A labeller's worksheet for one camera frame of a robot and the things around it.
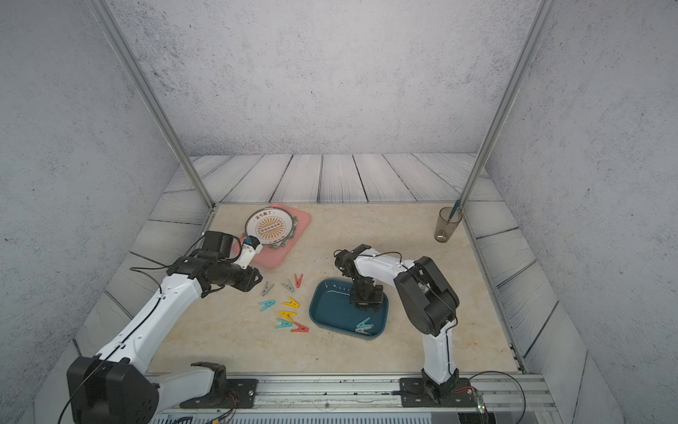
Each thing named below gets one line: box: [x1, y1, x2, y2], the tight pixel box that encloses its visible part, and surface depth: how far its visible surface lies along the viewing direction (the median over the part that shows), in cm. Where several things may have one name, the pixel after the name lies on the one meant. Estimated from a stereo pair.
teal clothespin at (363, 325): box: [354, 316, 375, 333], surface depth 86 cm
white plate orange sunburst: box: [245, 206, 294, 245], surface depth 113 cm
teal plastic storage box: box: [308, 278, 390, 341], surface depth 88 cm
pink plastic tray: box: [233, 203, 312, 270], surface depth 108 cm
